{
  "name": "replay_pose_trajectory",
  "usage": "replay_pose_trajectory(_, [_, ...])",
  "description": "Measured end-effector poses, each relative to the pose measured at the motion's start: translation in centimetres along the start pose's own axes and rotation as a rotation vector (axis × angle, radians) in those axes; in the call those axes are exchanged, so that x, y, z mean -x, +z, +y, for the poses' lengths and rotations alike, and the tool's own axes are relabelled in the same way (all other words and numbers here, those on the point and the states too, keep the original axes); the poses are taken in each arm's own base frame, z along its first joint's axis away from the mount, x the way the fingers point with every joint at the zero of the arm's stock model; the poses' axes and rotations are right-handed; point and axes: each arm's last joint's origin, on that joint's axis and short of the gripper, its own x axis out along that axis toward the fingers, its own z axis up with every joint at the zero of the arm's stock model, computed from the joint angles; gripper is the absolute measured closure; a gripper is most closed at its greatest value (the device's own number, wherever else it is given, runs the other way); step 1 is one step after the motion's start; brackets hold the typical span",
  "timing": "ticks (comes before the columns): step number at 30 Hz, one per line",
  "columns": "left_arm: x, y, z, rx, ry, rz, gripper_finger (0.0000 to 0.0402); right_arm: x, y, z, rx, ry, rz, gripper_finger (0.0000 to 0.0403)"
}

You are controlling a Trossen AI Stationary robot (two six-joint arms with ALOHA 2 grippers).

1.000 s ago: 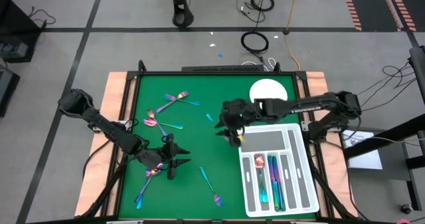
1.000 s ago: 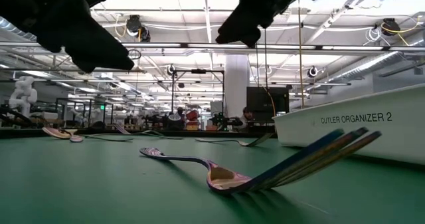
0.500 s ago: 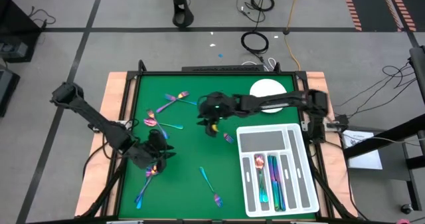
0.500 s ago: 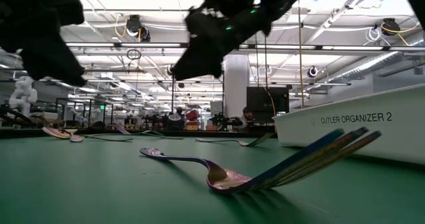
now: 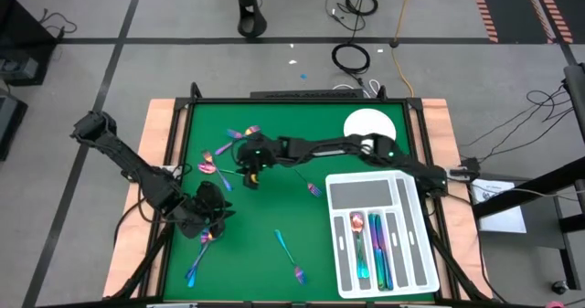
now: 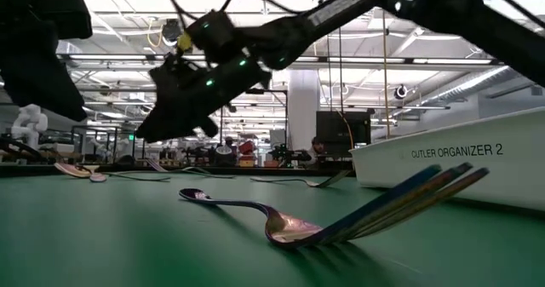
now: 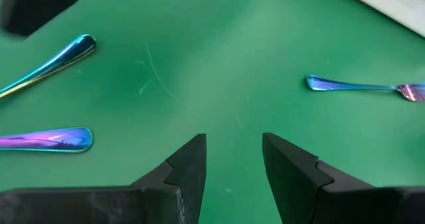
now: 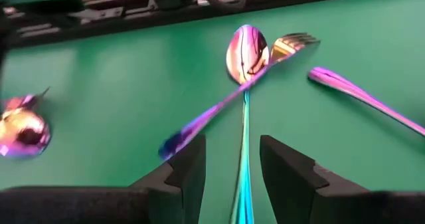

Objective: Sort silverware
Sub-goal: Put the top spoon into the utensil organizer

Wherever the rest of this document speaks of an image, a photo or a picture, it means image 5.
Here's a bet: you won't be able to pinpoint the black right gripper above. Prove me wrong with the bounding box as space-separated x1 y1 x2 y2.
236 133 281 191

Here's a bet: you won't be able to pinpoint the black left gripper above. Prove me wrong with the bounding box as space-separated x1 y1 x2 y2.
175 181 237 240

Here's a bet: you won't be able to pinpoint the green table mat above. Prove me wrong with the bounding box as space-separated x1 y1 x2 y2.
163 101 435 303

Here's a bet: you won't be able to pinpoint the white round plate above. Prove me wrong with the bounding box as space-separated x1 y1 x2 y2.
342 108 397 141

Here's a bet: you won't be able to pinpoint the black cylindrical floor stand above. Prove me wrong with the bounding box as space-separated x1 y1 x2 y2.
233 0 269 38

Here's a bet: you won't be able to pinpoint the white cutlery organizer tray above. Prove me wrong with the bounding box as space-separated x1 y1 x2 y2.
324 169 441 300

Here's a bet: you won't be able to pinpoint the black case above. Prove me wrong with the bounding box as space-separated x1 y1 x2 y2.
0 92 28 161

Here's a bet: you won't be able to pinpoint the white paper sheet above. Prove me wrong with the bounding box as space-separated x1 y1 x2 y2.
470 179 527 234

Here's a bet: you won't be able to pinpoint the black metal stand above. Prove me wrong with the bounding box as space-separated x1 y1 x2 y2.
470 62 585 293

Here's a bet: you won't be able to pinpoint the black striped floor mat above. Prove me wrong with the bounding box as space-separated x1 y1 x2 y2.
468 0 585 45

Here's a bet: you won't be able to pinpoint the white cable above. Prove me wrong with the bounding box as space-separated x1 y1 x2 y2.
332 78 381 100

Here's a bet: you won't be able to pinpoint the coiled black cable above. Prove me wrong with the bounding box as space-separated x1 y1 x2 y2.
330 42 371 76
343 0 379 17

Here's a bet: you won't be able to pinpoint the black table frame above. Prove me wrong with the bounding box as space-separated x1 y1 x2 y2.
102 81 495 308

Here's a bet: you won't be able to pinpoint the yellow floor cable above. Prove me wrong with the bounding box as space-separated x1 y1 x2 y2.
390 0 418 98

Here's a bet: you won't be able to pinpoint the loose black floor cables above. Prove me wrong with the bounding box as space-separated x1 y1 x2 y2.
459 83 575 161

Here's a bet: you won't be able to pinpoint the grey base plate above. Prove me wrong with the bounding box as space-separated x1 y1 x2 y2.
477 207 568 250

